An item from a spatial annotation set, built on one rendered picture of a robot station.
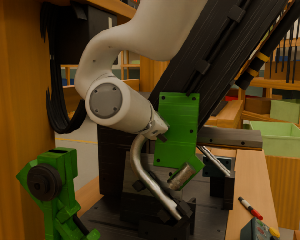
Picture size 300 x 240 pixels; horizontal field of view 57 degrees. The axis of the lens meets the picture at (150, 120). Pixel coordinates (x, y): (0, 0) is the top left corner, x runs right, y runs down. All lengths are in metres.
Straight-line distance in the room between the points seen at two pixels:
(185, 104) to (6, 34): 0.46
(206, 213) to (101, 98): 0.57
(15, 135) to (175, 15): 0.47
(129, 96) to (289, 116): 3.14
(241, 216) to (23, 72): 0.72
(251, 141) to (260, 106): 3.04
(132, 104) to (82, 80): 0.12
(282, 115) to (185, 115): 2.87
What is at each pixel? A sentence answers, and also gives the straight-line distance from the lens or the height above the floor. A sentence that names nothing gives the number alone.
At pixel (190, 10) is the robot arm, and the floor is 1.42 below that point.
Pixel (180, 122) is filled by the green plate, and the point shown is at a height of 1.19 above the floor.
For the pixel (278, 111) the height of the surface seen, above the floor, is 0.82.
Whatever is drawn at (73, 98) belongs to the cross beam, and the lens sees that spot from 1.03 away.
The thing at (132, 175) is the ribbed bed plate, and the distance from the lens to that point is 0.83.
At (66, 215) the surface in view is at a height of 1.04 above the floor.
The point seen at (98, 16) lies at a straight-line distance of 0.81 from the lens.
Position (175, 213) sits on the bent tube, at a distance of 0.76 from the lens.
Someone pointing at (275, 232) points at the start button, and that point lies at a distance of 0.81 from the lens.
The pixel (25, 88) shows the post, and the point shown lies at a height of 1.29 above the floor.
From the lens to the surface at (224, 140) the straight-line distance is 0.87.
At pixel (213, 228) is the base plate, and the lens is 0.85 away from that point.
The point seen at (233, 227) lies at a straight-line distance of 0.87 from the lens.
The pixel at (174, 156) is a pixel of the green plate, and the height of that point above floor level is 1.10.
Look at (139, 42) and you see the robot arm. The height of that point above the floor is 1.38.
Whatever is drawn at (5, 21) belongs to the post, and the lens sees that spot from 0.70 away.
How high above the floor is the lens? 1.34
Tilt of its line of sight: 11 degrees down
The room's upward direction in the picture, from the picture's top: straight up
